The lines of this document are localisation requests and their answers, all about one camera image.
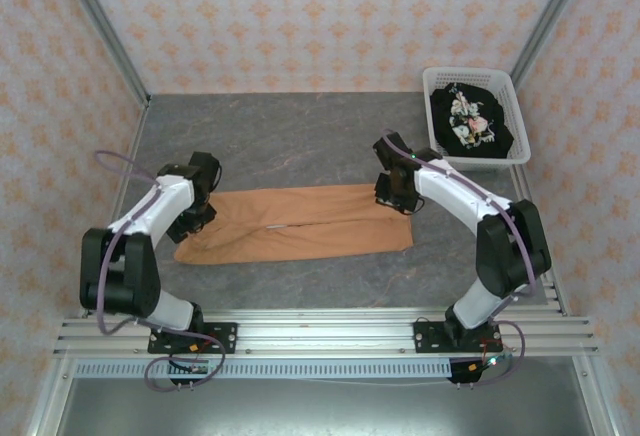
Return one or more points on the orange cartoon print t-shirt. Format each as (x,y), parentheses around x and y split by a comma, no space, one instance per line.
(325,241)

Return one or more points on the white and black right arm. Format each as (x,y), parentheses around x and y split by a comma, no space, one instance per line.
(450,186)

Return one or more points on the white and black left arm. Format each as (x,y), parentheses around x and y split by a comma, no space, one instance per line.
(150,206)

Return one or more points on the black floral print t-shirt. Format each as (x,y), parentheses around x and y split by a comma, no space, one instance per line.
(445,126)

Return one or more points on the white plastic slotted basket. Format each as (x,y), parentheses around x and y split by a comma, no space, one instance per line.
(520,131)

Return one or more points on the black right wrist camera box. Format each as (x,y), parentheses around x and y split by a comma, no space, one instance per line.
(386,190)

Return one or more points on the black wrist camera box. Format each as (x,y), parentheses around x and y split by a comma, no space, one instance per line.
(180,231)
(386,190)

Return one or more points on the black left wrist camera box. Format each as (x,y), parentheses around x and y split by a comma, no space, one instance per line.
(180,231)

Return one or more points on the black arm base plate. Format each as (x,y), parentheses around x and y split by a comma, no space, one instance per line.
(225,338)
(430,336)

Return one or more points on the aluminium mounting rail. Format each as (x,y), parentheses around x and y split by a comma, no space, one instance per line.
(325,331)

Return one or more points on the aluminium frame post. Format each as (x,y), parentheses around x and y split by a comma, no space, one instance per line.
(550,16)
(100,26)

